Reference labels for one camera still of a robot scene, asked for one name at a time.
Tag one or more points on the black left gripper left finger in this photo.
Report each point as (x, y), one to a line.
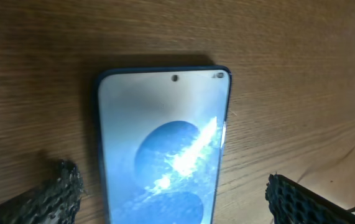
(54, 201)

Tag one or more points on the blue Samsung Galaxy smartphone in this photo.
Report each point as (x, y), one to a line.
(160, 136)

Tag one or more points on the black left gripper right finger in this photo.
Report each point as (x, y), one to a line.
(291, 203)

